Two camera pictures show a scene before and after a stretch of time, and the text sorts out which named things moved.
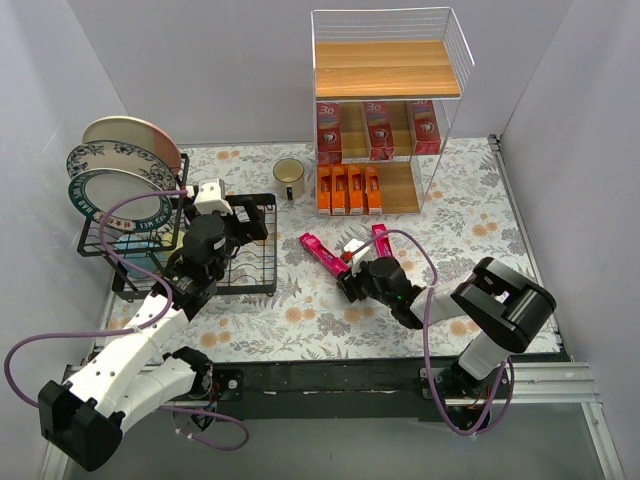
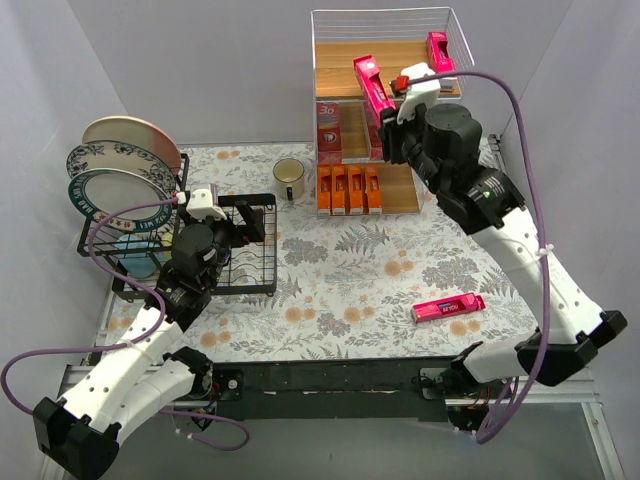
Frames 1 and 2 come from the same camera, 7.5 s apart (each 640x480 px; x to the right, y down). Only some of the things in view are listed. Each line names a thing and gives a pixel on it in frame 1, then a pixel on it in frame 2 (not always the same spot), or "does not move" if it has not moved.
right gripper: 351,280 to 392,138
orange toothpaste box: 355,185 does not move
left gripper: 245,223 does not move
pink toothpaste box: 383,243 to 438,52
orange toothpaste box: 373,189 does not move
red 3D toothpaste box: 380,135 does not move
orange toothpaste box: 324,189 does not move
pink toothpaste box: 333,264 to 372,91
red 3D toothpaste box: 329,143 does not move
